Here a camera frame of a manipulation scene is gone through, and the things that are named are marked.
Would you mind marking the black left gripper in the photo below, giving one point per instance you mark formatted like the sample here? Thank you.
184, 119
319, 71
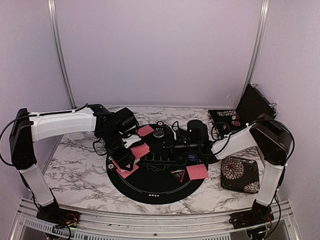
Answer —
123, 159

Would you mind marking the red chip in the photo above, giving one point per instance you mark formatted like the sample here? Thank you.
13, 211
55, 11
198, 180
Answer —
160, 124
110, 167

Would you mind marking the red triangle all-in marker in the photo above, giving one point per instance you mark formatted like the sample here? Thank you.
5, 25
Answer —
179, 174

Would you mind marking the black poker chip case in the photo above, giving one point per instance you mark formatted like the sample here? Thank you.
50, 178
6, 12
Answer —
252, 104

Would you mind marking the round black poker mat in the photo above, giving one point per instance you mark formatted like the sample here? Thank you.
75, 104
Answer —
153, 182

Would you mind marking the black dealer button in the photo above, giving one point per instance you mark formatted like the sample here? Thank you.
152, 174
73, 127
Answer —
159, 133

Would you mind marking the red card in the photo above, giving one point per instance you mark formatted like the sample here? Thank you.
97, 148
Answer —
140, 151
145, 130
194, 176
125, 173
200, 169

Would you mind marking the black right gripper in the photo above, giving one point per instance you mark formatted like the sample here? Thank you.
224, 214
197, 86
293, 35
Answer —
172, 144

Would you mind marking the blue small blind button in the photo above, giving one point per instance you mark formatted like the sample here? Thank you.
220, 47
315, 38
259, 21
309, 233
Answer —
192, 157

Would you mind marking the floral patterned pouch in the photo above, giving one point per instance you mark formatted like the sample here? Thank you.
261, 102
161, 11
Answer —
240, 175

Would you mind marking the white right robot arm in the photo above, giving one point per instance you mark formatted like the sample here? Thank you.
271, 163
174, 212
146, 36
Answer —
210, 196

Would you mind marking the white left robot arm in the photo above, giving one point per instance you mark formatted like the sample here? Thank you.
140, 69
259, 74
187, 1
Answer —
34, 138

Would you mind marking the red playing card deck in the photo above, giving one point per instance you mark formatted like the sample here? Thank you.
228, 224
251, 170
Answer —
125, 163

